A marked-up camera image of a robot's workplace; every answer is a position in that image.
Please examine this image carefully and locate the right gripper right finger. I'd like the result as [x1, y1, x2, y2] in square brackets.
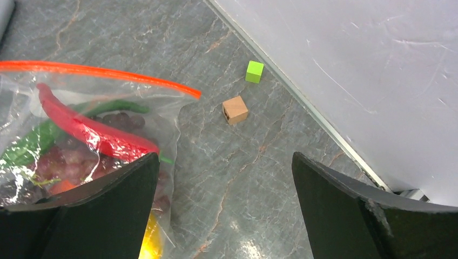
[292, 152, 457, 258]

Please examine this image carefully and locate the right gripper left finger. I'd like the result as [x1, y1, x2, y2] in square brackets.
[1, 153, 160, 258]

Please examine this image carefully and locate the yellow toy corn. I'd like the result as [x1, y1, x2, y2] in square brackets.
[138, 213, 163, 259]

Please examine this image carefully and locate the orange toy carrot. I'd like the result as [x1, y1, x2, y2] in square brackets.
[48, 180, 80, 195]

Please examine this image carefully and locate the light red grape bunch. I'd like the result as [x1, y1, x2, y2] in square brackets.
[29, 146, 174, 215]

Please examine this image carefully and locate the red toy chili pepper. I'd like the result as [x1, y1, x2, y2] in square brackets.
[37, 83, 160, 162]

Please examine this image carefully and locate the clear orange zip bag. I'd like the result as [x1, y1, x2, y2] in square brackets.
[1, 60, 201, 258]

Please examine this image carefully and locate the dark red grape bunch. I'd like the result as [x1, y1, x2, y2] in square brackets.
[90, 112, 146, 132]

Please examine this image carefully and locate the wooden letter cube M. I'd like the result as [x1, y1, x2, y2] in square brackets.
[222, 96, 248, 125]

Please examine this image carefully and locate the green small cube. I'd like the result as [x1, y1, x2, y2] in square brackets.
[245, 60, 264, 84]

